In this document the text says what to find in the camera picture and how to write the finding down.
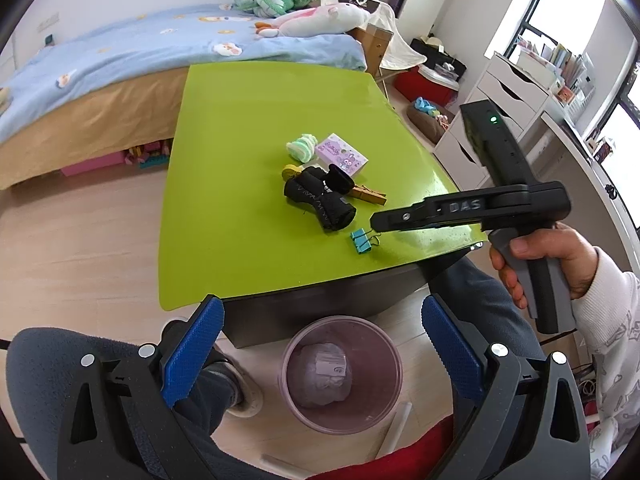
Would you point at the white folding chair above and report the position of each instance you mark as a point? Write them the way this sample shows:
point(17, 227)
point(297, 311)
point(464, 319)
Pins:
point(400, 50)

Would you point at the wooden bed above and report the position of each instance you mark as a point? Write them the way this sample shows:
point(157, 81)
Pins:
point(100, 120)

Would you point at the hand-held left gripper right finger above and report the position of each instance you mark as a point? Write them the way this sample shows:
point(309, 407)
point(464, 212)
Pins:
point(452, 350)

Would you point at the person's white shoe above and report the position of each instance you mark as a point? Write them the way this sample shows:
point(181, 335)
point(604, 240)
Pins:
point(250, 390)

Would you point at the blue binder clip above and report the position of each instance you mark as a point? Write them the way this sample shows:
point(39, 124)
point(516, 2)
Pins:
point(362, 241)

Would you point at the person's left leg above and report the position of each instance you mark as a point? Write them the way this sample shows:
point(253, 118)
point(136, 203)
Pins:
point(45, 360)

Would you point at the row of books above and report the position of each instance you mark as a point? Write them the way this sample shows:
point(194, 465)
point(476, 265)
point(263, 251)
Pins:
point(555, 62)

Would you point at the red storage box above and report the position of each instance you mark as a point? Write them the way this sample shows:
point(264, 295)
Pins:
point(425, 87)

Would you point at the blue printed blanket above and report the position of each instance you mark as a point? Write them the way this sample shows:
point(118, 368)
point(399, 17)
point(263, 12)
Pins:
point(125, 45)

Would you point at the person's right leg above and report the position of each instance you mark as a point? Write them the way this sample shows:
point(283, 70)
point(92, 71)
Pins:
point(485, 290)

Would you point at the white drawer cabinet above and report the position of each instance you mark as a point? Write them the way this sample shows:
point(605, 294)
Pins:
point(495, 90)

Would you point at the black bag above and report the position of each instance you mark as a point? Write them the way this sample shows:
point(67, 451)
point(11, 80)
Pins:
point(435, 55)

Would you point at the person's leg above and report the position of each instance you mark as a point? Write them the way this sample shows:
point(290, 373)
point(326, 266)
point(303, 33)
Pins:
point(45, 360)
point(485, 290)

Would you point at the white pink plush toy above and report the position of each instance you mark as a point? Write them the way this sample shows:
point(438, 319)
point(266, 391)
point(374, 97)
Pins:
point(320, 20)

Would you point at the white stick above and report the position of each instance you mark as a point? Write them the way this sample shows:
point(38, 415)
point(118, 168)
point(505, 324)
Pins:
point(397, 427)
point(285, 462)

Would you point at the pink trash bin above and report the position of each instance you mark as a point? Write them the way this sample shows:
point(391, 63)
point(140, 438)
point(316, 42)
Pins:
point(370, 410)

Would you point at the person's right forearm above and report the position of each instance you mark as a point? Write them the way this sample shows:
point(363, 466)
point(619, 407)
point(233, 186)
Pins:
point(615, 340)

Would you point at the wooden clothespin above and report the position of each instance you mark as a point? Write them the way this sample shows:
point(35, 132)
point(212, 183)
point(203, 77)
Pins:
point(370, 195)

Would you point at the green table mat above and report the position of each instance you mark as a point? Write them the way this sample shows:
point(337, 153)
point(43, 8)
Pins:
point(260, 240)

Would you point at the person's right hand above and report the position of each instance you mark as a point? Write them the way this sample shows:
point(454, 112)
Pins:
point(575, 260)

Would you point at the pink storage box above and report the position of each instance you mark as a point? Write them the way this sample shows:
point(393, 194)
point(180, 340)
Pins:
point(92, 164)

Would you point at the red cloth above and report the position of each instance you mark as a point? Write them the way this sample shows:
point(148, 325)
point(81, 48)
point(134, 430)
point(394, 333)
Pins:
point(400, 462)

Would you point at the white desk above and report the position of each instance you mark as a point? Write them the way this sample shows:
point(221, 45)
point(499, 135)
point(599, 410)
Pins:
point(580, 155)

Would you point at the brown pet bed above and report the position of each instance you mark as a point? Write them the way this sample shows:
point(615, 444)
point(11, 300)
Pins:
point(425, 122)

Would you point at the pile of toy blocks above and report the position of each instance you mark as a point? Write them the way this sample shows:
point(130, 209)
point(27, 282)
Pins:
point(147, 155)

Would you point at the black sock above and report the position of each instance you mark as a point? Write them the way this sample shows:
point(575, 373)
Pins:
point(320, 205)

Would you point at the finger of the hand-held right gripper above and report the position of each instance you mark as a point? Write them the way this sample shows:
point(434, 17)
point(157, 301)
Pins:
point(425, 214)

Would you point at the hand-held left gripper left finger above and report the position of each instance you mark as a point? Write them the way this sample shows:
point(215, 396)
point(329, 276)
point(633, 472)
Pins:
point(192, 355)

